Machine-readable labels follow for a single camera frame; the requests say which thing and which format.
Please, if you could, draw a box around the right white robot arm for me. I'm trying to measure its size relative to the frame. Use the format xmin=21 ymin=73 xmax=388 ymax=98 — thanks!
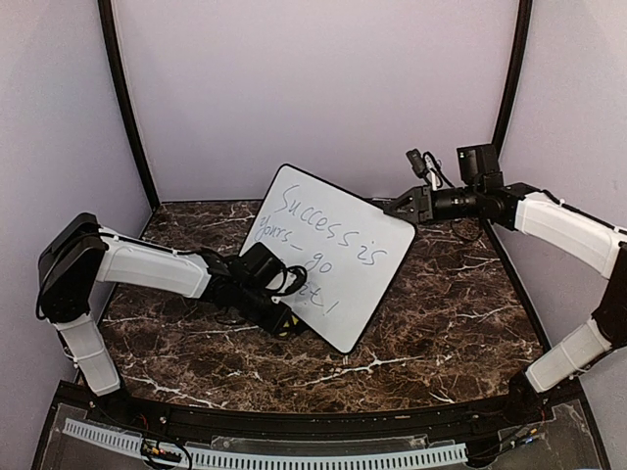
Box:
xmin=383 ymin=144 xmax=626 ymax=425

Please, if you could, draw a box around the white slotted cable duct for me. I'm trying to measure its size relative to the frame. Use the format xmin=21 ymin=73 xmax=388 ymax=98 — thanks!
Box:
xmin=62 ymin=418 xmax=467 ymax=469

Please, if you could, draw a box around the right black frame post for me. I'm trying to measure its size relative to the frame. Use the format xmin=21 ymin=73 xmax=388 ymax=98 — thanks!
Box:
xmin=492 ymin=0 xmax=533 ymax=155

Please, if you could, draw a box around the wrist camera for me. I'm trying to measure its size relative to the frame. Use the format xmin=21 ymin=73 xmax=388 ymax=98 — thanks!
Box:
xmin=265 ymin=265 xmax=308 ymax=303
xmin=406 ymin=149 xmax=443 ymax=190

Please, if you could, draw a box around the left black frame post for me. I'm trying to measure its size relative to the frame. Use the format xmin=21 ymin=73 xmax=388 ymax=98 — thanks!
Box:
xmin=97 ymin=0 xmax=161 ymax=212

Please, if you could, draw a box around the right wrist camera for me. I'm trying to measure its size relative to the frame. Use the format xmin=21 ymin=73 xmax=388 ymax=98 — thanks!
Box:
xmin=406 ymin=149 xmax=443 ymax=190

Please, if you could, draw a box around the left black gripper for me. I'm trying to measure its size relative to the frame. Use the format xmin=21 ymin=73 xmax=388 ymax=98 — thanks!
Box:
xmin=234 ymin=283 xmax=294 ymax=336

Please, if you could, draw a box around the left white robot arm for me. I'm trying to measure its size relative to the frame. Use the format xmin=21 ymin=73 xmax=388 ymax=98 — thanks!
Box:
xmin=35 ymin=212 xmax=308 ymax=427

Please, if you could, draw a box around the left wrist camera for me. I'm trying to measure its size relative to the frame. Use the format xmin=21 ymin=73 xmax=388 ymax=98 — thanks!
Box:
xmin=265 ymin=265 xmax=308 ymax=303

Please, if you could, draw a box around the white whiteboard black frame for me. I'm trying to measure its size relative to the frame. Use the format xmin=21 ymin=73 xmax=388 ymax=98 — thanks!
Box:
xmin=242 ymin=164 xmax=416 ymax=353

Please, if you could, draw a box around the black frame post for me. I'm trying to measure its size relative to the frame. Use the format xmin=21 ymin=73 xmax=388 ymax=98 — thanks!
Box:
xmin=492 ymin=0 xmax=533 ymax=155
xmin=97 ymin=0 xmax=161 ymax=212

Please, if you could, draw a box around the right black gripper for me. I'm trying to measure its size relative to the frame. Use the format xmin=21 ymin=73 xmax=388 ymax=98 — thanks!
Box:
xmin=383 ymin=184 xmax=483 ymax=226

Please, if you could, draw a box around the black front rail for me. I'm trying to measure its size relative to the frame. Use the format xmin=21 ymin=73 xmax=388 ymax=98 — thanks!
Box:
xmin=75 ymin=391 xmax=542 ymax=442

